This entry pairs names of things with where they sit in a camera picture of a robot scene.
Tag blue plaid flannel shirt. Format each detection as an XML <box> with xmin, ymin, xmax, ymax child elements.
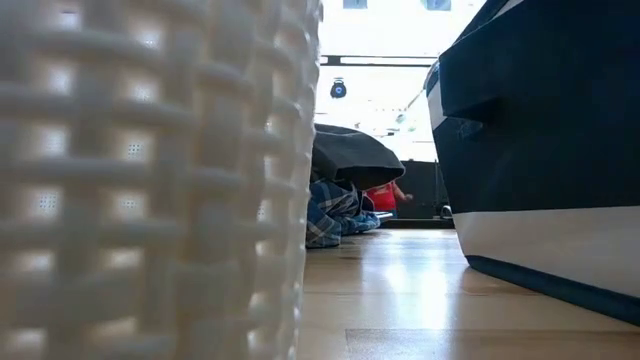
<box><xmin>305</xmin><ymin>177</ymin><xmax>382</xmax><ymax>250</ymax></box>

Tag white woven plastic basket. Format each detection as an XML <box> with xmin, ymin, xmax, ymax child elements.
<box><xmin>0</xmin><ymin>0</ymin><xmax>324</xmax><ymax>360</ymax></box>

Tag red cloth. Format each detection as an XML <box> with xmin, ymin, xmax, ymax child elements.
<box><xmin>365</xmin><ymin>180</ymin><xmax>415</xmax><ymax>220</ymax></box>

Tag dark grey garment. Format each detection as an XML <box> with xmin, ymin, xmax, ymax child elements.
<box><xmin>310</xmin><ymin>123</ymin><xmax>407</xmax><ymax>192</ymax></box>

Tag black partition panels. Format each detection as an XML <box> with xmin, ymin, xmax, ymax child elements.
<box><xmin>394</xmin><ymin>159</ymin><xmax>450</xmax><ymax>220</ymax></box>

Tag navy and white fabric bin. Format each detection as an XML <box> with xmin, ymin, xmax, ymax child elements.
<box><xmin>423</xmin><ymin>0</ymin><xmax>640</xmax><ymax>327</ymax></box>

